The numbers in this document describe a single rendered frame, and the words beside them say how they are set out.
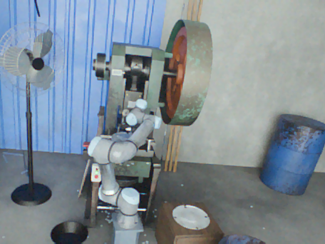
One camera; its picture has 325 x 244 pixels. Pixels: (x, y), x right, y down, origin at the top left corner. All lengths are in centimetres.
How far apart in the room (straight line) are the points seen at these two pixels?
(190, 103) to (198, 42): 41
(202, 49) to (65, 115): 208
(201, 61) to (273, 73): 213
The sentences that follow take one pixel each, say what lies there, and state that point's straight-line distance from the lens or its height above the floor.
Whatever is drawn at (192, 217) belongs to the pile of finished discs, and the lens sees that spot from 223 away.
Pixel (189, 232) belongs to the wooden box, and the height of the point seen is 35.
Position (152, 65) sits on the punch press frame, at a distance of 216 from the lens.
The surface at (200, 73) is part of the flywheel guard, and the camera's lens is 196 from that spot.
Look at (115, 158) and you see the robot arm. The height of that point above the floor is 100.
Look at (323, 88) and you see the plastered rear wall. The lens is 448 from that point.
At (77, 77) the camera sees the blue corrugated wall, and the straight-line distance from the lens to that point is 344.
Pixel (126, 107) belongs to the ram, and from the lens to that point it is 225.
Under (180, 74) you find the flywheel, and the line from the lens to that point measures 226.
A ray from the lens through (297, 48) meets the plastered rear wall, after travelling 411.
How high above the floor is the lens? 163
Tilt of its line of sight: 24 degrees down
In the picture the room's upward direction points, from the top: 8 degrees clockwise
